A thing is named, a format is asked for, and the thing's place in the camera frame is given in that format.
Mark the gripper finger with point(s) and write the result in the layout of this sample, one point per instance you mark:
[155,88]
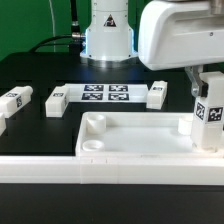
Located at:
[199,88]

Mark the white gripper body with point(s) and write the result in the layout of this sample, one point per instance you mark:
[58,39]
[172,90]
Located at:
[180,34]

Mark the white desk top tray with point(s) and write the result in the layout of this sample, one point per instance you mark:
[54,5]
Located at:
[139,134]

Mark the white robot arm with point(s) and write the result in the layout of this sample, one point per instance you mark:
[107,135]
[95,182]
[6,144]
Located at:
[110,40]

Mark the white marker base plate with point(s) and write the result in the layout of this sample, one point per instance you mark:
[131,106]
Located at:
[115,93]

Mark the white front obstacle rail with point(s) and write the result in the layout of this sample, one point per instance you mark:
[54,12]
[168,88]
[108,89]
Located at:
[71,170]

